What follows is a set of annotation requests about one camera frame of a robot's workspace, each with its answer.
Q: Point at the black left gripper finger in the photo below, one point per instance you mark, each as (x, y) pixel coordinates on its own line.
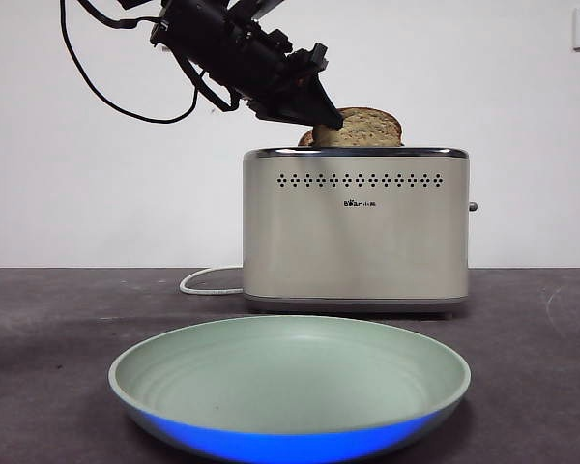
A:
(309, 108)

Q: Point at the large brown bread slice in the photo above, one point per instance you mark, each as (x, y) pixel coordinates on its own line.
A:
(372, 130)

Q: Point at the pale green round plate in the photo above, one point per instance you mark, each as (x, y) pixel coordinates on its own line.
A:
(290, 377)

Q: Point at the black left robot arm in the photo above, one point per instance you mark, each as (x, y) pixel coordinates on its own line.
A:
(212, 38)

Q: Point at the small brown bread slice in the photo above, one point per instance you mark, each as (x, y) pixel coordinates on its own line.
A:
(305, 140)

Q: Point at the cream toaster with chrome top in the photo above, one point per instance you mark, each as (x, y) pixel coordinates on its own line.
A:
(357, 241)

